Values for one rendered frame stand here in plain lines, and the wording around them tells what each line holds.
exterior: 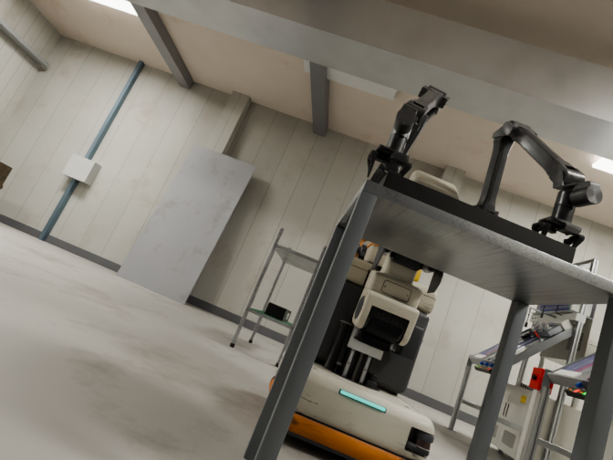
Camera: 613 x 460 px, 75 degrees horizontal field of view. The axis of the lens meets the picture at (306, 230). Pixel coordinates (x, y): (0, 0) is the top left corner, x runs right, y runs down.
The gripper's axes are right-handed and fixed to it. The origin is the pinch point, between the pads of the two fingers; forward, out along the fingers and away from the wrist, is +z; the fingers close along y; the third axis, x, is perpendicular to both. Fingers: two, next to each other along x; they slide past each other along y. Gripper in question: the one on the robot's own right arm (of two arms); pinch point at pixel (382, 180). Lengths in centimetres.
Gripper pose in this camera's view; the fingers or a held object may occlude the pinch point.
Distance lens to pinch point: 125.2
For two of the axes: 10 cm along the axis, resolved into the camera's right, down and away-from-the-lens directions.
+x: -0.7, 1.9, 9.8
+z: -3.8, 9.0, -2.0
